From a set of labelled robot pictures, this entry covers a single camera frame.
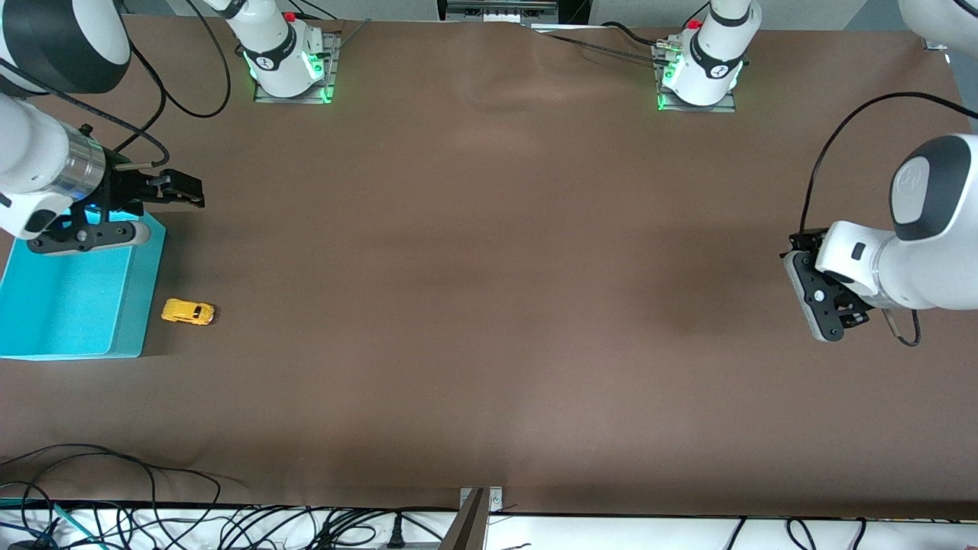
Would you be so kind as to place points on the small aluminium corner bracket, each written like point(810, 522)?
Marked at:
point(934, 43)

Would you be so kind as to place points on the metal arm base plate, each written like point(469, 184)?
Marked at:
point(722, 108)
point(334, 69)

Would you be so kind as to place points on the small metal bracket plate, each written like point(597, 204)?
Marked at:
point(497, 500)

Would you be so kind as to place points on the black power plug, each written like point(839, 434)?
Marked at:
point(396, 535)

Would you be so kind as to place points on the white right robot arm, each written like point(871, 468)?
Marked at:
point(30, 153)

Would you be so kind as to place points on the turquoise plastic bin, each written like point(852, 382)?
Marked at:
point(76, 305)

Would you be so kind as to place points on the yellow beetle toy car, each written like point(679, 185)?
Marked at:
point(187, 312)

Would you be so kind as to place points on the black power strip device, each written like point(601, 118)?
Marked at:
point(500, 11)

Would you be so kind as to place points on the brown table cover sheet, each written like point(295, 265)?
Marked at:
point(489, 305)

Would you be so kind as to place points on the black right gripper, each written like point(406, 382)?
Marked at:
point(122, 186)

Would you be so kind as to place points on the grey metal post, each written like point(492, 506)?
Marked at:
point(467, 527)

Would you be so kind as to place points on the thin grey rod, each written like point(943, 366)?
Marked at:
point(353, 32)

